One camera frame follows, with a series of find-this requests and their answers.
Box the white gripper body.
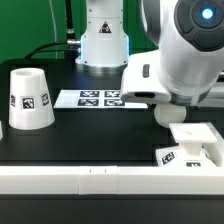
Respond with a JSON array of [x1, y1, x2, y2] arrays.
[[121, 50, 171, 104]]

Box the white lamp base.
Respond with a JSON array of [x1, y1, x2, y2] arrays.
[[156, 123, 217, 168]]

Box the white lamp bulb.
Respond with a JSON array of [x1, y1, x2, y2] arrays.
[[154, 104, 186, 128]]

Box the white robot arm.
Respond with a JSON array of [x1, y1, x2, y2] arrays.
[[76, 0, 224, 108]]

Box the white lamp hood cone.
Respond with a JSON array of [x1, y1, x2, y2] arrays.
[[9, 68, 55, 130]]

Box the white marker sheet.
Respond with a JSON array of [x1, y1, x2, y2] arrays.
[[54, 90, 147, 109]]

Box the white part at left edge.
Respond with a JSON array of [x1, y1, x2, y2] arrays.
[[0, 121, 3, 141]]

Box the black cable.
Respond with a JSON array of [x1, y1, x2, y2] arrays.
[[23, 0, 82, 60]]

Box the white L-shaped fence wall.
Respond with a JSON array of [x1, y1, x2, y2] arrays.
[[0, 123, 224, 195]]

